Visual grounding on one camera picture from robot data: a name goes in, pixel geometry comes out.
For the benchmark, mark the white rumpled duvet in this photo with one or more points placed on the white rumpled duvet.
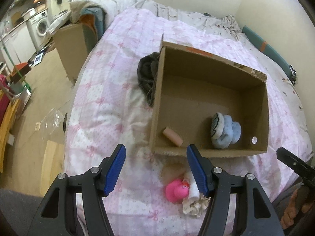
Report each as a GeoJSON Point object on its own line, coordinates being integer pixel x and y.
{"type": "Point", "coordinates": [111, 8]}

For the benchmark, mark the dark striped cloth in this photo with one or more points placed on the dark striped cloth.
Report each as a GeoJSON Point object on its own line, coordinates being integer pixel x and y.
{"type": "Point", "coordinates": [147, 76]}

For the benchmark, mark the cream floral scrunchie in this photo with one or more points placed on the cream floral scrunchie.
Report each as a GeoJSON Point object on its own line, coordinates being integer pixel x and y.
{"type": "Point", "coordinates": [194, 206]}

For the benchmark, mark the green handled mop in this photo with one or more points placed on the green handled mop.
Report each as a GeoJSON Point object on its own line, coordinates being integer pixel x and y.
{"type": "Point", "coordinates": [15, 68]}

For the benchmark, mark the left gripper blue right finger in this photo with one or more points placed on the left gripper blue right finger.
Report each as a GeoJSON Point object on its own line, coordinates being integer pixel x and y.
{"type": "Point", "coordinates": [254, 213]}

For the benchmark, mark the pink rubber duck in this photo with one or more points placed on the pink rubber duck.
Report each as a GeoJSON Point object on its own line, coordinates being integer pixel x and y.
{"type": "Point", "coordinates": [177, 190]}

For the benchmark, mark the person right hand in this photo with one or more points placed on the person right hand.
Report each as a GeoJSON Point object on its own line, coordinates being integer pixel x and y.
{"type": "Point", "coordinates": [291, 212]}

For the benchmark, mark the brown cardboard box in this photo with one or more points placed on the brown cardboard box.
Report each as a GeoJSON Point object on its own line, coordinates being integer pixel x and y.
{"type": "Point", "coordinates": [192, 85]}

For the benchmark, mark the white washing machine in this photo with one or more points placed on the white washing machine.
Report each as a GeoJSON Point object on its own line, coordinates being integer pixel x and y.
{"type": "Point", "coordinates": [38, 25]}

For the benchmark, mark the pink foam roller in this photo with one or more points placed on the pink foam roller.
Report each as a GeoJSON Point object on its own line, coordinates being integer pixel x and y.
{"type": "Point", "coordinates": [172, 136]}

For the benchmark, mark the blue fish plush toy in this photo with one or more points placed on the blue fish plush toy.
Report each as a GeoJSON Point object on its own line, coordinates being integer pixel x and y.
{"type": "Point", "coordinates": [224, 131]}

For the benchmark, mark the teal orange headboard cushion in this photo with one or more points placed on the teal orange headboard cushion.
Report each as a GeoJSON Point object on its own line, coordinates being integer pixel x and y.
{"type": "Point", "coordinates": [270, 52]}

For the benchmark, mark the large floor cardboard box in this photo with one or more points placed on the large floor cardboard box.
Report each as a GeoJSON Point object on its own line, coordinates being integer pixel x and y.
{"type": "Point", "coordinates": [74, 43]}

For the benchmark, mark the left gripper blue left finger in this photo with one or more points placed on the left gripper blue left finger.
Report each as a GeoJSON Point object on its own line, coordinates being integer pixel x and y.
{"type": "Point", "coordinates": [57, 212]}

